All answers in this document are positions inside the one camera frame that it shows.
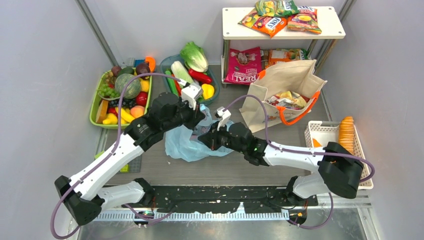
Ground light blue plastic bag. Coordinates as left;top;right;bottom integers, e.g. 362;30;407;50
164;104;232;162

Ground red white chips bag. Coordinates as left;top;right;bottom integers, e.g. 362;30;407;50
265;91;309;110

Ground beige canvas tote bag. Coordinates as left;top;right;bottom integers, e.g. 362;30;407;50
240;60;327;133

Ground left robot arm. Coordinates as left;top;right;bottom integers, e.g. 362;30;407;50
54;88;205;226

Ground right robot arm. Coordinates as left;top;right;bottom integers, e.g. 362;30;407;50
198;122;364;202

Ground red chili pepper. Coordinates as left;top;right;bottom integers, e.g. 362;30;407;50
173;79;181;96

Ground green cucumber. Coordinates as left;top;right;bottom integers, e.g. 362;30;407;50
165;69;179;96

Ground red apple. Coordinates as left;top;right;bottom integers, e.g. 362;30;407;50
135;91;148;107

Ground peach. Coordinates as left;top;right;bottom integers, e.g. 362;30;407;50
130;105;145;119

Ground green cantaloupe melon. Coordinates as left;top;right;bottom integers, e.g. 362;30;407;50
114;73;142;99

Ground napa cabbage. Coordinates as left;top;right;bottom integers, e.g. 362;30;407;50
170;60;194;84

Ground black grapes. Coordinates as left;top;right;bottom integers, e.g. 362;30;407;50
108;98;137;109

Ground yellow banana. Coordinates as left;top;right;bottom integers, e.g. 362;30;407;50
114;107;135;124

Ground yellow bell pepper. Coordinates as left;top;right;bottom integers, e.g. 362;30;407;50
201;83;215;100

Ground dark purple fruit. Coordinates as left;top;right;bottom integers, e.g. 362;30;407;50
135;62;151;75

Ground teal vegetable tray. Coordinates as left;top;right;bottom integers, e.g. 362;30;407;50
159;54;221;106

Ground green lettuce head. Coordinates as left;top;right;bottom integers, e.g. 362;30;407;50
180;41;209;73

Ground green grapes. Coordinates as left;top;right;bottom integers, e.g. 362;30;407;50
97;83;120;99

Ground pink Real snack bag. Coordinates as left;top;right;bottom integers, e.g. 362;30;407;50
223;47;262;85

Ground green fruit tray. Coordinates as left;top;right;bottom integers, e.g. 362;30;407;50
89;67;154;130

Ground white plastic basket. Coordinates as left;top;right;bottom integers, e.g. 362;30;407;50
304;120;375;190

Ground orange green snack bag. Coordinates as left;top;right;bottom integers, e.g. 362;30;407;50
267;48;309;67

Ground stack of round crackers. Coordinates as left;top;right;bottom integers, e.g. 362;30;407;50
338;116;355;154

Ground orange Fox's snack bag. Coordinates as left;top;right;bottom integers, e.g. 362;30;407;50
238;9;288;38

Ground yellow orange snack bag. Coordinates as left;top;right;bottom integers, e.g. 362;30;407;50
287;6;322;35

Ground white two-tier shelf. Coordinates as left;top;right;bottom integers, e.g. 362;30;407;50
221;6;346;80

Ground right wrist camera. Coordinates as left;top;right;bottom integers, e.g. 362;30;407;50
214;106;231;131

